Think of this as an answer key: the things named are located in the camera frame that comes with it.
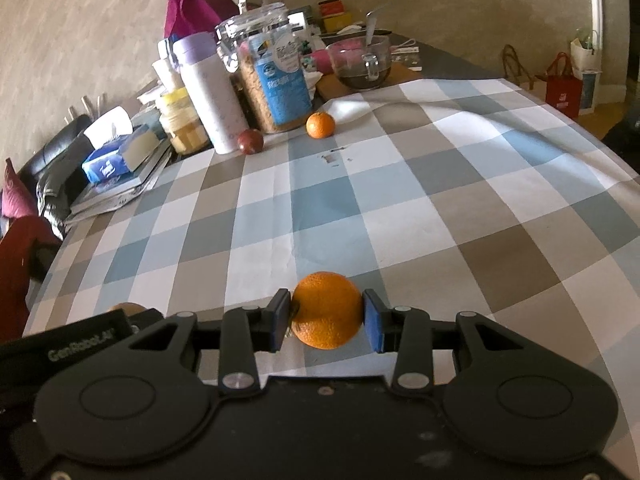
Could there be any magenta cushion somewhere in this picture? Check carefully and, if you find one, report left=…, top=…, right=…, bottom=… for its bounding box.
left=1, top=157, right=38, bottom=218

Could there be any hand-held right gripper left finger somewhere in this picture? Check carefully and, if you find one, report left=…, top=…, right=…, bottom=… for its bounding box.
left=127, top=288, right=292, bottom=395

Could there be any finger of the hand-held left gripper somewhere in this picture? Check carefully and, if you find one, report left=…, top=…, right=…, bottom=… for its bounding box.
left=131, top=309, right=166, bottom=336

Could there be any red paper bag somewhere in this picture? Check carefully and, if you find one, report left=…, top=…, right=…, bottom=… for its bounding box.
left=545, top=52, right=586, bottom=120

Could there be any stack of magazines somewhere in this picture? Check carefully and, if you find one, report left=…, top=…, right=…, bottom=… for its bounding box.
left=65, top=137, right=176, bottom=223

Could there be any brown paper bag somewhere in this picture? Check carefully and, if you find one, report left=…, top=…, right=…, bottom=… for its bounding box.
left=501, top=44, right=538, bottom=92

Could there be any white lilac thermos bottle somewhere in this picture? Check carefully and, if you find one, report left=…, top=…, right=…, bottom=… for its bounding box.
left=171, top=31, right=250, bottom=155

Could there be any yellow lid jar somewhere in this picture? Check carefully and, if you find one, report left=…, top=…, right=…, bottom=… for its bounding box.
left=157, top=87, right=211, bottom=156

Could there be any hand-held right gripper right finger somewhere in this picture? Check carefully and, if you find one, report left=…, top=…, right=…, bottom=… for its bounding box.
left=362, top=288, right=523, bottom=395

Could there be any glass measuring cup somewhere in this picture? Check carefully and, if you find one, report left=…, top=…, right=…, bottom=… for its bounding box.
left=325, top=35, right=393, bottom=92

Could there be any black leather sofa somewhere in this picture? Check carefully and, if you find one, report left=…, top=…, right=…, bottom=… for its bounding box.
left=17, top=114, right=93, bottom=241

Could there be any wooden board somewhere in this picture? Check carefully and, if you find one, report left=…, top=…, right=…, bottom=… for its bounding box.
left=315, top=62, right=423, bottom=102

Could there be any purple passion fruit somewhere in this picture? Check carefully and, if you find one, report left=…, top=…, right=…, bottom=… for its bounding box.
left=237, top=128, right=265, bottom=156

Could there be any white paper bag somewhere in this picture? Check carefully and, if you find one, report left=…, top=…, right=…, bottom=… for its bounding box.
left=570, top=29, right=603, bottom=81

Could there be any magenta gift bag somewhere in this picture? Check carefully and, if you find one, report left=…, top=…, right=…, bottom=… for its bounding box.
left=164, top=0, right=241, bottom=41

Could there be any checked tablecloth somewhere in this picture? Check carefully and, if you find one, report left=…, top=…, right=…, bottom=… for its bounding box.
left=22, top=77, right=640, bottom=401

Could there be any grey jacket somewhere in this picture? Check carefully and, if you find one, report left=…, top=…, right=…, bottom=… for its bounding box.
left=37, top=160, right=83, bottom=241

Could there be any white tissue box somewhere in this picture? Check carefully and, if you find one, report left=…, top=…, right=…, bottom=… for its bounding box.
left=83, top=106, right=133, bottom=148

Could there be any orange mandarin with stem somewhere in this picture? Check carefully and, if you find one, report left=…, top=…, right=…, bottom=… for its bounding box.
left=291, top=271, right=363, bottom=351

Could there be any red yellow box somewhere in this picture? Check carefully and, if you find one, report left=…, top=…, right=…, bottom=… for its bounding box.
left=317, top=0, right=353, bottom=33

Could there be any pale blue paper bag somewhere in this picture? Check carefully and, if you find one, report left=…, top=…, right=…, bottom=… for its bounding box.
left=580, top=71, right=601, bottom=113

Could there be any glass jar blue label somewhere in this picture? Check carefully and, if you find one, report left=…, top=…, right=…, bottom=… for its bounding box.
left=215, top=2, right=315, bottom=135

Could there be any blue tissue pack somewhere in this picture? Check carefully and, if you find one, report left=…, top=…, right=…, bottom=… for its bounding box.
left=81, top=142, right=133, bottom=184

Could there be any metal spoon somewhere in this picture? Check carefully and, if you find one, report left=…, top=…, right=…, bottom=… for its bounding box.
left=362, top=7, right=388, bottom=53

